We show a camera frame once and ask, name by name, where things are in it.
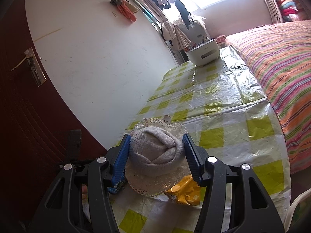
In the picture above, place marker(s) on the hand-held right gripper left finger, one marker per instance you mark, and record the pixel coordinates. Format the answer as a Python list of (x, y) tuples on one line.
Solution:
[(120, 160)]

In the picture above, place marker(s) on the striped bed cover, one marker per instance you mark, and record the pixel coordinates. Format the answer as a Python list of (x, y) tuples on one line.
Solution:
[(286, 65)]

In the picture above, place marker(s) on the beige striped curtain tied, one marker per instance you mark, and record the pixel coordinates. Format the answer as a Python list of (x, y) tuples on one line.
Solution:
[(175, 34)]

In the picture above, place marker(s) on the person's left hand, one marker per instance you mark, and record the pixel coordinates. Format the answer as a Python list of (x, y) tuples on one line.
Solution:
[(84, 191)]

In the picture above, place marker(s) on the cream plastic waste bin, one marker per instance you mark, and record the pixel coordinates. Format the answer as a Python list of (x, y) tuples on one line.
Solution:
[(295, 202)]

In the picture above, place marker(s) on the orange cloth on wall hook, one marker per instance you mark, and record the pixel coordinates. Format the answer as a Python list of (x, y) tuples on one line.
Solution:
[(126, 11)]

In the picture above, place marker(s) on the white appliance with lace cover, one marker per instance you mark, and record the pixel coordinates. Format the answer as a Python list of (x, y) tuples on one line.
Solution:
[(199, 32)]

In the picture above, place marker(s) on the dark red wooden door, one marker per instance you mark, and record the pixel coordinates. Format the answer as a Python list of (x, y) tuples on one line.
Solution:
[(24, 114)]

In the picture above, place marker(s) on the stack of folded quilts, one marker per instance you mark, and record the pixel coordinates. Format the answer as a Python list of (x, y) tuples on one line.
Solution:
[(289, 4)]

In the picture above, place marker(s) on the small white bottle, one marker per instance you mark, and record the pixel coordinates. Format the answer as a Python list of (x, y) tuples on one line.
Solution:
[(167, 119)]

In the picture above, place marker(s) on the hanger with small socks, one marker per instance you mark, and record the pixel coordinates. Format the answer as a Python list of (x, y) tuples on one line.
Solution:
[(162, 0)]

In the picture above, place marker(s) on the blue printed packet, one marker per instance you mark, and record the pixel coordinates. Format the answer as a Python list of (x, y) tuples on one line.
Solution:
[(119, 188)]

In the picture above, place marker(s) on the white plastic storage basket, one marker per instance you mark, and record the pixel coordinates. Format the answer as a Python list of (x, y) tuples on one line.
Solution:
[(204, 53)]

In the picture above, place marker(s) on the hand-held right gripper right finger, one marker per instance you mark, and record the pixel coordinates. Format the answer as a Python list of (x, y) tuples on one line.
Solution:
[(192, 155)]

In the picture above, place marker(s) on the yellow snack packet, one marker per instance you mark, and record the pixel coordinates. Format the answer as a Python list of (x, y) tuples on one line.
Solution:
[(187, 194)]

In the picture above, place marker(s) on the grey knit hat lace brim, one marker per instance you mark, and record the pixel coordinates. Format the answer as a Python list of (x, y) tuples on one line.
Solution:
[(155, 150)]

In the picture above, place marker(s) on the black hanging garment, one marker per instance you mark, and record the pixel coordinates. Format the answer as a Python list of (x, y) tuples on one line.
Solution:
[(184, 12)]

